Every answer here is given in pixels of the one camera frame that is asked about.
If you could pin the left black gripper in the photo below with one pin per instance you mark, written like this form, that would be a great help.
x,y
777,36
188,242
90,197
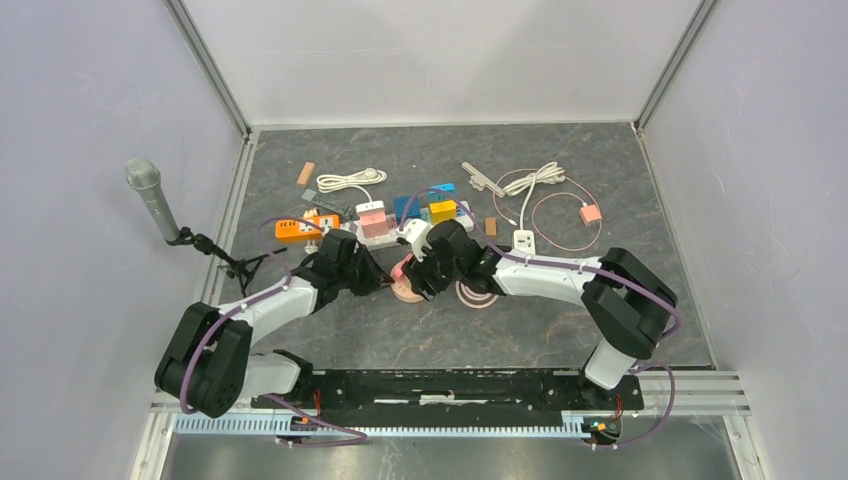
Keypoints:
x,y
375,277

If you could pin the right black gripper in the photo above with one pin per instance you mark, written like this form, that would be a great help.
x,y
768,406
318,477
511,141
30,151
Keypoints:
x,y
418,271

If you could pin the pink folding extension socket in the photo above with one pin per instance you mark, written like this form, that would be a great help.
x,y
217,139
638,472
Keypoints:
x,y
398,273

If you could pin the round pink socket base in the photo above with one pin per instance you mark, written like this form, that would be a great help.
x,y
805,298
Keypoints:
x,y
402,290

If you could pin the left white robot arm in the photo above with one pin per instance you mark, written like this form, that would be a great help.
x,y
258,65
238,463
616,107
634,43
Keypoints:
x,y
208,364

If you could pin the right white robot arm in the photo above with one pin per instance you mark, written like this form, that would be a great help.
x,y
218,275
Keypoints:
x,y
630,305

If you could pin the pink white plug adapter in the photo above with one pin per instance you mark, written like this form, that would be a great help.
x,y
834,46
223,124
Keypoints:
x,y
373,219

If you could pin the long white power strip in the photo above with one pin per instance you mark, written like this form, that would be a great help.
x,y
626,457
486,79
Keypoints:
x,y
390,240

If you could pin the orange power strip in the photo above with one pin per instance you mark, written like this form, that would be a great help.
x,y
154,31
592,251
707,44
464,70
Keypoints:
x,y
292,231

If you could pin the yellow cube adapter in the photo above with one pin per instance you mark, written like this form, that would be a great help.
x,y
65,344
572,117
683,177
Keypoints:
x,y
442,211

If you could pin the light blue adapter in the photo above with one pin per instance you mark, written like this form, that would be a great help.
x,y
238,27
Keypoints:
x,y
441,193

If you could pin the small white power strip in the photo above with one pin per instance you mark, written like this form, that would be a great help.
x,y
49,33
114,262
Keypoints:
x,y
524,241

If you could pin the gray black flat tool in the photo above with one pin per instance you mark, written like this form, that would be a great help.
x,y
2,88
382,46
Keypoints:
x,y
322,202

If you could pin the blue cube adapter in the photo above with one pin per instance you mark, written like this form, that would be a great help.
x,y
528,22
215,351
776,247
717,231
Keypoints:
x,y
407,207

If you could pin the small brown wooden block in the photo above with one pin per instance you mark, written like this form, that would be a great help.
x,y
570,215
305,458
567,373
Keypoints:
x,y
306,174

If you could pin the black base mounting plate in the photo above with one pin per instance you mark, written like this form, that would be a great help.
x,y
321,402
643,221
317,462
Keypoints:
x,y
523,397

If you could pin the pink square charger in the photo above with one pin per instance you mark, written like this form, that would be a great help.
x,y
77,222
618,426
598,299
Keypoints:
x,y
590,214

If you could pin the silver microphone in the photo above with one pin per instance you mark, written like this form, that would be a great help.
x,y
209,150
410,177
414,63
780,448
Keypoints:
x,y
145,179

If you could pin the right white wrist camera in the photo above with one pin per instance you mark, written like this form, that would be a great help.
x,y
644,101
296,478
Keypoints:
x,y
414,234

